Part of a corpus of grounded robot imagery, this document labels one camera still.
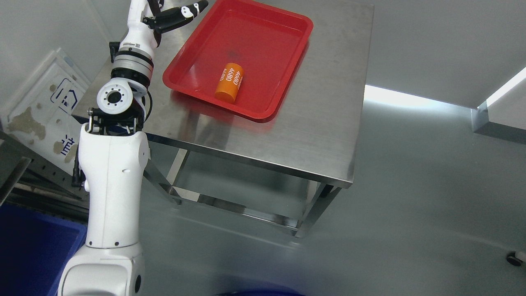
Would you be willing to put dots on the blue bin lower left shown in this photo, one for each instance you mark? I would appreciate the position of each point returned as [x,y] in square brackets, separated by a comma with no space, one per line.
[34,249]

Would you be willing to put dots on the red plastic tray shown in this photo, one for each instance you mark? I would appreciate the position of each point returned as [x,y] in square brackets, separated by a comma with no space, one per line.
[266,41]

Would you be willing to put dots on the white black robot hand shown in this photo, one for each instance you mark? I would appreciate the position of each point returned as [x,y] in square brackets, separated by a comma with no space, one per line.
[148,21]

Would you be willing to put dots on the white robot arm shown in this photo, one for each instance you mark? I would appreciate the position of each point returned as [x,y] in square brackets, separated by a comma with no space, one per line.
[112,154]

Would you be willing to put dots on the black caster wheel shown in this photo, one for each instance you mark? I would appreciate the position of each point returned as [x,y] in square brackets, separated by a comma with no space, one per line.
[516,258]

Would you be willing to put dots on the white stained sign board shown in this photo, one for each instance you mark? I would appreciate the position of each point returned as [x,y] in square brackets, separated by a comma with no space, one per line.
[40,114]

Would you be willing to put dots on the stainless steel table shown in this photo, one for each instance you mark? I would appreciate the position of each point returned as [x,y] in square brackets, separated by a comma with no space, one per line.
[313,135]

